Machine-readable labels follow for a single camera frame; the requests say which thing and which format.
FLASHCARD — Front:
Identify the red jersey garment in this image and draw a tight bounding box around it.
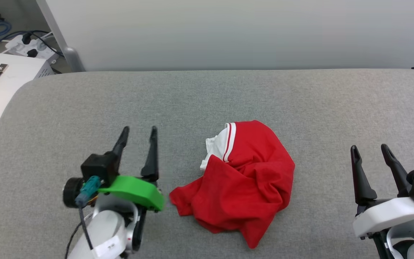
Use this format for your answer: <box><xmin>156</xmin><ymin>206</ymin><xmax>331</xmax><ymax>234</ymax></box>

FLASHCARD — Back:
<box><xmin>169</xmin><ymin>120</ymin><xmax>296</xmax><ymax>249</ymax></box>

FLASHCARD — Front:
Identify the black cable with teal plug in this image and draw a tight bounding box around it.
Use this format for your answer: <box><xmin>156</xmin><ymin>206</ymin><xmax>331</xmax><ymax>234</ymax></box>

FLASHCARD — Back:
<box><xmin>65</xmin><ymin>176</ymin><xmax>101</xmax><ymax>259</ymax></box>

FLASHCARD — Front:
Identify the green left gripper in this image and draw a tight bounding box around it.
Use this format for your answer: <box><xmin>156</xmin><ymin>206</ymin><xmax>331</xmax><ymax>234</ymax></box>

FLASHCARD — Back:
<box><xmin>98</xmin><ymin>126</ymin><xmax>165</xmax><ymax>212</ymax></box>

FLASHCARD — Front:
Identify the black power cable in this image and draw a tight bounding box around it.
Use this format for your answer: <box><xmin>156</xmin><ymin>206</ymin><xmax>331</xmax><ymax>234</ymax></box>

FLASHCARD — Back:
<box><xmin>0</xmin><ymin>30</ymin><xmax>64</xmax><ymax>58</ymax></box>

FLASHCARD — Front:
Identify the white metal equipment box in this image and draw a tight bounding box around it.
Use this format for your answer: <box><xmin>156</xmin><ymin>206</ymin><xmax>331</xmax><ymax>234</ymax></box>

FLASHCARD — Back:
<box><xmin>0</xmin><ymin>51</ymin><xmax>54</xmax><ymax>137</ymax></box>

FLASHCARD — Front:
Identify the white power strip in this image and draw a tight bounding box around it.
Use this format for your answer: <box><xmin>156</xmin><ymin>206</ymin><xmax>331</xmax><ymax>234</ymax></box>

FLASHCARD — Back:
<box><xmin>5</xmin><ymin>33</ymin><xmax>58</xmax><ymax>60</ymax></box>

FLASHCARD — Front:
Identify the white post with grey foot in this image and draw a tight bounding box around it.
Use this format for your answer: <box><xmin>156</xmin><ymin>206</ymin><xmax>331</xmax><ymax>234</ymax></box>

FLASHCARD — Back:
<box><xmin>36</xmin><ymin>0</ymin><xmax>86</xmax><ymax>72</ymax></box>

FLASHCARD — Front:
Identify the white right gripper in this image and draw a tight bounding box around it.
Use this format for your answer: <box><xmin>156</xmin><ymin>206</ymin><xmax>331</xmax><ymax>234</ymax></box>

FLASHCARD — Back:
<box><xmin>350</xmin><ymin>144</ymin><xmax>414</xmax><ymax>238</ymax></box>

